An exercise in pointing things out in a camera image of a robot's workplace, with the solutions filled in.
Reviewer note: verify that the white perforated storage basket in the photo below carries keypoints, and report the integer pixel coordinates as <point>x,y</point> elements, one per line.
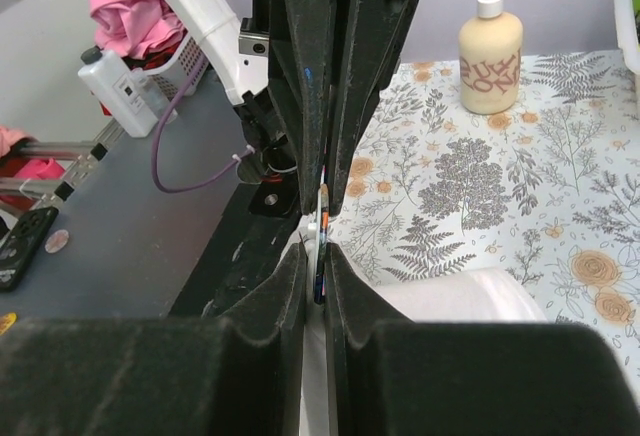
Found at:
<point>170,68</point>

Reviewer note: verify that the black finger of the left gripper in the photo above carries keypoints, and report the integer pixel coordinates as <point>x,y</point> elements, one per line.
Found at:
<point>299,73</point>
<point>374,34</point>

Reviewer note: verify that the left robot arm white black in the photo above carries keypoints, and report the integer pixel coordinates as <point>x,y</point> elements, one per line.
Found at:
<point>238,49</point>

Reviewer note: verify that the floral patterned table mat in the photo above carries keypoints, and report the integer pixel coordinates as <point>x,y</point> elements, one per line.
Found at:
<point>547,190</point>

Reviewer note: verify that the white pump bottle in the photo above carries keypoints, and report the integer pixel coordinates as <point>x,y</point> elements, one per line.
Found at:
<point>490,46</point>

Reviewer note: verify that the pink cloth in basket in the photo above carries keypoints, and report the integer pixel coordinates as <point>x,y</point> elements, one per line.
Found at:
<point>135,28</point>

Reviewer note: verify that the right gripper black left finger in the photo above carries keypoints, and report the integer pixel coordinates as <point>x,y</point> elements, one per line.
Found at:
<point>235,374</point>

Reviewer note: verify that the white t-shirt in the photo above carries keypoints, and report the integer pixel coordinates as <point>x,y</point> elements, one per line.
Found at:
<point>450,296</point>

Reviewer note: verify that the aluminium frame rail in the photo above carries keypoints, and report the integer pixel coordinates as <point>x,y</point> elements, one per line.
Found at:
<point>35,174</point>

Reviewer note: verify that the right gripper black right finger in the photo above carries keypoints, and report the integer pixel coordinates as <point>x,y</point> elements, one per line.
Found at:
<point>520,379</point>

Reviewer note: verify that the white rectangular plastic bottle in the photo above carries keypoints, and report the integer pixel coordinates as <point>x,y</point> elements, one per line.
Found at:
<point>109,79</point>

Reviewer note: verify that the white plastic basket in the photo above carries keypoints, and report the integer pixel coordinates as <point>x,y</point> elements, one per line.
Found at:
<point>626,32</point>

